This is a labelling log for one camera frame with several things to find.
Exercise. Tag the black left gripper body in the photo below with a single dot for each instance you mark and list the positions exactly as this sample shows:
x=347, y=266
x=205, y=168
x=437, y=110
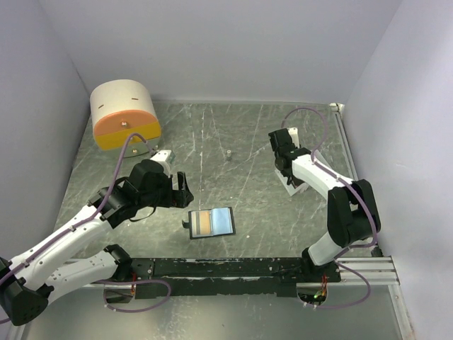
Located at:
x=168, y=195

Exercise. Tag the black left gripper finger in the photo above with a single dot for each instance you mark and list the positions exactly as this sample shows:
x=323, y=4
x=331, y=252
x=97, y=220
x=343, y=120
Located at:
x=182, y=181
x=183, y=198

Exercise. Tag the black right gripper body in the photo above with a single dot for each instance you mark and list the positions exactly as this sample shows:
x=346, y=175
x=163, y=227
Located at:
x=275, y=162

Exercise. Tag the gold VIP card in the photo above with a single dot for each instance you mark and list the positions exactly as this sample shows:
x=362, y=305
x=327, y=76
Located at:
x=201, y=223

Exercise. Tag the black leather card holder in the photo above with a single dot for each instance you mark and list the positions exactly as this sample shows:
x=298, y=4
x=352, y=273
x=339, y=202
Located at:
x=222, y=222

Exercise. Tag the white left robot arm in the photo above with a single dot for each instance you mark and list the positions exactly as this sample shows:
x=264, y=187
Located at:
x=39, y=276

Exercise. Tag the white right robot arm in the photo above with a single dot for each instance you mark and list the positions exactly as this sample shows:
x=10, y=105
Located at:
x=352, y=214

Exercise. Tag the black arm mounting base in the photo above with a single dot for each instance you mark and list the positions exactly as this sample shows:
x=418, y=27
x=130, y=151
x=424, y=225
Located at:
x=282, y=276

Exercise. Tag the beige orange mini drawer cabinet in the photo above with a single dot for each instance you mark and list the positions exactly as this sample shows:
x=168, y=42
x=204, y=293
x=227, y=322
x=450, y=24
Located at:
x=119, y=108

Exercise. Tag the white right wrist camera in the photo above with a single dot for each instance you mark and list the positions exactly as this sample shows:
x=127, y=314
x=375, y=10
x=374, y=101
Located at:
x=293, y=133

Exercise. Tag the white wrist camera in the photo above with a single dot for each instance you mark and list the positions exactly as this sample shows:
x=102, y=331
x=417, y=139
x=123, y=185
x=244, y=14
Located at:
x=293, y=133
x=166, y=158

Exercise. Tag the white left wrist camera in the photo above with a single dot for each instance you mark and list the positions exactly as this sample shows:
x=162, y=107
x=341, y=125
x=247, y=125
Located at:
x=166, y=158

